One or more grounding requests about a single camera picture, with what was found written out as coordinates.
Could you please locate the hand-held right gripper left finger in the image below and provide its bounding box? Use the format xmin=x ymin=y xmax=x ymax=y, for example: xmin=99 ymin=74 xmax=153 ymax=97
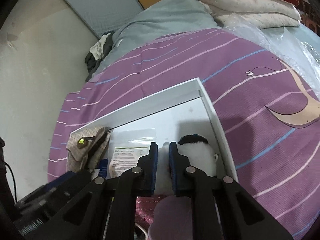
xmin=25 ymin=142 xmax=158 ymax=240

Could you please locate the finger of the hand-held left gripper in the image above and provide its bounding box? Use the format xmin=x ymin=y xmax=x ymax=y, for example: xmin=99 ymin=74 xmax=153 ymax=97
xmin=47 ymin=171 xmax=94 ymax=193

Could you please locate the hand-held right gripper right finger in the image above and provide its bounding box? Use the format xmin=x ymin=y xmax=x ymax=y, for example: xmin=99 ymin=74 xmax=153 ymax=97
xmin=169 ymin=141 xmax=293 ymax=240

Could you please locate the beige checked pouch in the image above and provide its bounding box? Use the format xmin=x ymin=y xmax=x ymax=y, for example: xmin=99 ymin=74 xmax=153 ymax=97
xmin=66 ymin=126 xmax=112 ymax=174

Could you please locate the panda plush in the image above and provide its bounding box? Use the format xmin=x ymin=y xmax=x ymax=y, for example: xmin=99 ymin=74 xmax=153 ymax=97
xmin=155 ymin=134 xmax=219 ymax=197

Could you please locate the lavender soft pouch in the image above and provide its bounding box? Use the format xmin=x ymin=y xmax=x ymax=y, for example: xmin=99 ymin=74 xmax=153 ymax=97
xmin=149 ymin=196 xmax=198 ymax=240

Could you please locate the clear zip bag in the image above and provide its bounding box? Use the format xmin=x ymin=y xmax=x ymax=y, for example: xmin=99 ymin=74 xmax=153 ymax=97
xmin=106 ymin=127 xmax=157 ymax=180

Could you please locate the white box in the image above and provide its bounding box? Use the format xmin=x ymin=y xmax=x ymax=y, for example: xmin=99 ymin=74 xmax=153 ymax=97
xmin=70 ymin=77 xmax=239 ymax=188

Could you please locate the pink glitter pouch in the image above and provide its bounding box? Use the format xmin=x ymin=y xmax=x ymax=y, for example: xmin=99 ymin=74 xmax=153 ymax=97
xmin=135 ymin=195 xmax=162 ymax=233

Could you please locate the black and white cloth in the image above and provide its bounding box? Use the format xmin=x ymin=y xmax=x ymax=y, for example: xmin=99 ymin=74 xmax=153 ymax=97
xmin=84 ymin=32 xmax=114 ymax=82

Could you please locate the grey-blue blanket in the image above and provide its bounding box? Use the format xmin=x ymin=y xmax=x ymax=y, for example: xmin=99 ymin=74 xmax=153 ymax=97
xmin=92 ymin=0 xmax=223 ymax=80

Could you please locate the clear plastic sheet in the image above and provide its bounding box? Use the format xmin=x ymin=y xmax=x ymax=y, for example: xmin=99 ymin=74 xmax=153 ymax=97
xmin=222 ymin=12 xmax=320 ymax=68

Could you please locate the beige quilt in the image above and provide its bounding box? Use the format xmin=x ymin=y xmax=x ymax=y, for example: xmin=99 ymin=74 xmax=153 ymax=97
xmin=189 ymin=0 xmax=302 ymax=29

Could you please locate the black cable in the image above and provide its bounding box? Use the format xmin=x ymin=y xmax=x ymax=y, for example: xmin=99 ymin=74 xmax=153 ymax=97
xmin=4 ymin=162 xmax=18 ymax=202

